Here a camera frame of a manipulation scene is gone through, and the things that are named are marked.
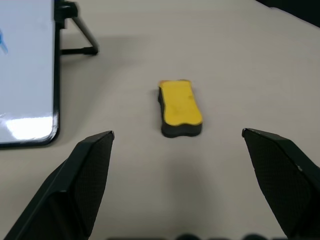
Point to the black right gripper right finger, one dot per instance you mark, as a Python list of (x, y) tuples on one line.
[(282, 180)]

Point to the black whiteboard stand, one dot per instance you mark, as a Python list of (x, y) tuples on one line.
[(80, 32)]

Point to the black-framed whiteboard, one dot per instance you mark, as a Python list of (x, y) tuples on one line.
[(27, 75)]

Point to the yellow and black eraser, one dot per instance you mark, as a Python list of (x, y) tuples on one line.
[(180, 107)]

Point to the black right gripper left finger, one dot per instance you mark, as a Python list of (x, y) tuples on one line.
[(72, 190)]

